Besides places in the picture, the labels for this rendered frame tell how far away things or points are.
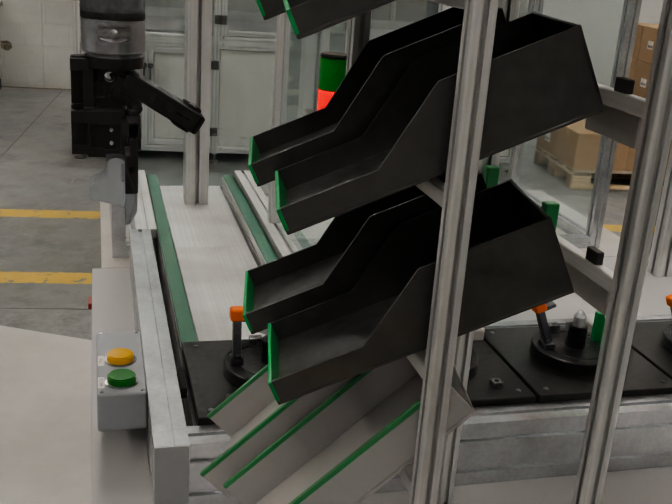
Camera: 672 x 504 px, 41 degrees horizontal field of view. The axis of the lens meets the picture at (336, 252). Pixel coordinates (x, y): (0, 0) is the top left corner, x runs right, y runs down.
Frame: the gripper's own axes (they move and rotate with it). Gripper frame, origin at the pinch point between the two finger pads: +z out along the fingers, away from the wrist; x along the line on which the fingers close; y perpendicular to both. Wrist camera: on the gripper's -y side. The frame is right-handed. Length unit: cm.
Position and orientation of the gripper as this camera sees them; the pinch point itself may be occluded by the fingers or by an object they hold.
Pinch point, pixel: (133, 214)
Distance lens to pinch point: 117.7
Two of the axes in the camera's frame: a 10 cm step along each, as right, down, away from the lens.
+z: -0.7, 9.4, 3.3
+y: -9.7, 0.2, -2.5
